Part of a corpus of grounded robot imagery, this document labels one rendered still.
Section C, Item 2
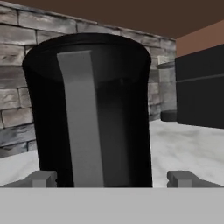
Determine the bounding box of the black cabinet block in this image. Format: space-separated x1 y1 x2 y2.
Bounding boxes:
175 43 224 130

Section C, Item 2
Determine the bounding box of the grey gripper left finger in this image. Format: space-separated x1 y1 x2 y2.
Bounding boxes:
1 170 58 188

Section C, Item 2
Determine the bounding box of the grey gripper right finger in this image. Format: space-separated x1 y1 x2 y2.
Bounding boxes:
166 170 223 188

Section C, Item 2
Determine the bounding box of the black jug with grey handle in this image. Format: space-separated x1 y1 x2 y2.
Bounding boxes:
22 32 153 188

